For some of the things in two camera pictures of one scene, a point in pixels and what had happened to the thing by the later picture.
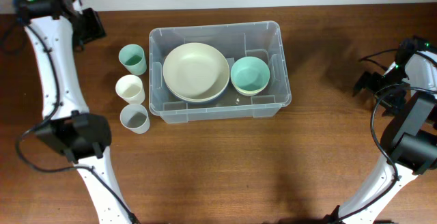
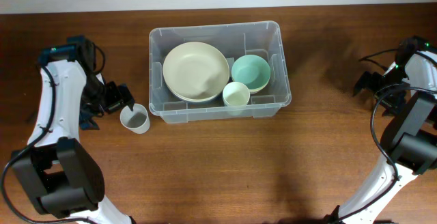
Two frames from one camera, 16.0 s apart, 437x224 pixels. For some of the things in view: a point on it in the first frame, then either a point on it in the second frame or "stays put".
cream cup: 130,88 -> 236,95
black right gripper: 393,104 stays put
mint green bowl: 249,76 stays put
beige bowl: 195,87 stays put
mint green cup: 132,56 -> 236,108
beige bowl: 196,72 stays put
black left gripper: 98,30 -> 121,96
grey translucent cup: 134,117 stays put
